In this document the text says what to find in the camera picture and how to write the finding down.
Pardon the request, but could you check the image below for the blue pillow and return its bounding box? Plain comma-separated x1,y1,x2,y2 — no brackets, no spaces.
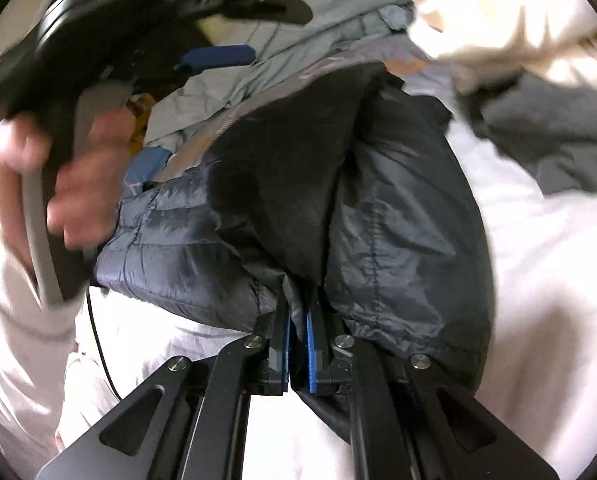
123,147,172,197

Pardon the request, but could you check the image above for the white clothes pile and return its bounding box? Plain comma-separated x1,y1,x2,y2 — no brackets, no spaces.
411,0,597,92

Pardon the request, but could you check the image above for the thin black cable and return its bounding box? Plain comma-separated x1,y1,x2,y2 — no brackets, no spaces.
85,287,125,402

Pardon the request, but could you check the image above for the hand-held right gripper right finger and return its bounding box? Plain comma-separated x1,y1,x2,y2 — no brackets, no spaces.
303,287,562,480

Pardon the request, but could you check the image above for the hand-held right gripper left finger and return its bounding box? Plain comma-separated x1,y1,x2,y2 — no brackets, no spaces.
38,290,292,480

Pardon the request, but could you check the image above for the light blue duvet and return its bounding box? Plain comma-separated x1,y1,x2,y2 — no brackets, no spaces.
143,0,420,147

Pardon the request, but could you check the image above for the grey garment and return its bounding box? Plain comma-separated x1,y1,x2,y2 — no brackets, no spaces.
466,72,597,197

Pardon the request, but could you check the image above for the wooden bunk bed frame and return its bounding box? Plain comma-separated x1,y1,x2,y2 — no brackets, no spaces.
127,92,155,157

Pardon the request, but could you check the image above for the black down jacket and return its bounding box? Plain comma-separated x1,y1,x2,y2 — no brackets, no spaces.
93,62,495,446

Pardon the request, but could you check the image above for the person's left hand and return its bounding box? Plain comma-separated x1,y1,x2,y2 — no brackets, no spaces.
2,109,135,252

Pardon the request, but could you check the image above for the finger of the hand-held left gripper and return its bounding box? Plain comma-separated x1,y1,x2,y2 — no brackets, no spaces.
212,0,314,26
175,44,258,73

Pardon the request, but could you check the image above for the person's light clothing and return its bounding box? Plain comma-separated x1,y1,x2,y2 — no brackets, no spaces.
0,200,129,467

